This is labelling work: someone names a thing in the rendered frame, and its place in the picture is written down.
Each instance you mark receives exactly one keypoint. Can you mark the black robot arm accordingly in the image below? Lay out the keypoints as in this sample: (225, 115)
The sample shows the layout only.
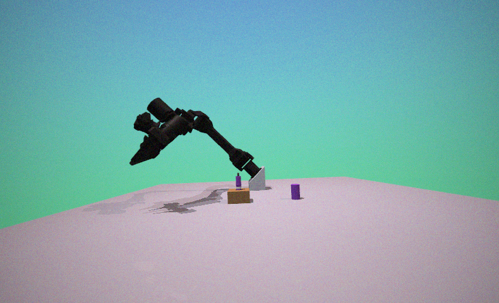
(184, 122)

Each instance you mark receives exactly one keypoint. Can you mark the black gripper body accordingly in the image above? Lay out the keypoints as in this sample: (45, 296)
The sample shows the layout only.
(163, 135)

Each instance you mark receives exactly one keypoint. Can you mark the orange square block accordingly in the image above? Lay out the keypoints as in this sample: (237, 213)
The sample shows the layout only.
(238, 196)

